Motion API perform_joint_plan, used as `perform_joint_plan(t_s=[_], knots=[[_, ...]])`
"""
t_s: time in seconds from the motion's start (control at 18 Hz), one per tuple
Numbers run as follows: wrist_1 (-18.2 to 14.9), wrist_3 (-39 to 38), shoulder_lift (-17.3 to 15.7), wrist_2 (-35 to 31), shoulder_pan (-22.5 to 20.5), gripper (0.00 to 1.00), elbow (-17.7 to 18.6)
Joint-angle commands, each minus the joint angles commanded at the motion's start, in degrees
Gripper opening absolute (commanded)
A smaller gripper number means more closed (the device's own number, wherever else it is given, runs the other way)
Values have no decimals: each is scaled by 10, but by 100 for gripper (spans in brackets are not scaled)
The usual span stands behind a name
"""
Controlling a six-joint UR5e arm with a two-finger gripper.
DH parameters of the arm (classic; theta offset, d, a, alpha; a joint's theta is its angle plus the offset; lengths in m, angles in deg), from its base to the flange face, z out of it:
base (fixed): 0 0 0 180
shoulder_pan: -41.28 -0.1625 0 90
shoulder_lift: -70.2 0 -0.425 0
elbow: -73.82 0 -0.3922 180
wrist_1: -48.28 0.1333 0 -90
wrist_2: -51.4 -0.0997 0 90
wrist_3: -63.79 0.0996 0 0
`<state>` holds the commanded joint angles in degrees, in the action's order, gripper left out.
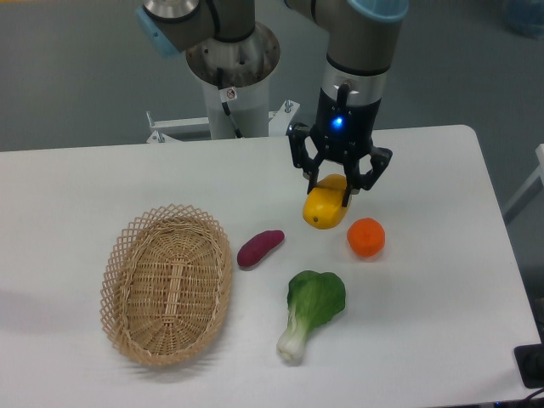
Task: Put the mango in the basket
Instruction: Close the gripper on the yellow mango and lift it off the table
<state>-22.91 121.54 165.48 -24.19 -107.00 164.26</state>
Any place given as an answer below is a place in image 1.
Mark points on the purple sweet potato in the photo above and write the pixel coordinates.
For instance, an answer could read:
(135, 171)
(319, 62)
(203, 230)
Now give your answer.
(258, 247)

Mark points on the white furniture frame at right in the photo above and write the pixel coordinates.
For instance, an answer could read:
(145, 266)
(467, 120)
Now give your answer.
(528, 191)

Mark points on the green bok choy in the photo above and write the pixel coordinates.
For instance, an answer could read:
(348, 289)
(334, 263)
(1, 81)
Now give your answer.
(313, 299)

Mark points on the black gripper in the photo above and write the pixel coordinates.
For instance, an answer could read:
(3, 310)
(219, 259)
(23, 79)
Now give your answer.
(341, 134)

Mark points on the blue water jug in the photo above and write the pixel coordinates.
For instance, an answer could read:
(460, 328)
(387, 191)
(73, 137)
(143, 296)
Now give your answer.
(524, 16)

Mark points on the orange tangerine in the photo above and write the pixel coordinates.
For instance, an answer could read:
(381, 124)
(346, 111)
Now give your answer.
(366, 237)

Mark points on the woven wicker basket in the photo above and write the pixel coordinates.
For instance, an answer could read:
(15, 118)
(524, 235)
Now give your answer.
(166, 287)

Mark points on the black device at table edge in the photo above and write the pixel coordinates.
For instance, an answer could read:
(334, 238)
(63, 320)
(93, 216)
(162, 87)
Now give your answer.
(529, 359)

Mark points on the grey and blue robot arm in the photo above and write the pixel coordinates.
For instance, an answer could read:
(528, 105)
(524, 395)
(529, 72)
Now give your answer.
(362, 37)

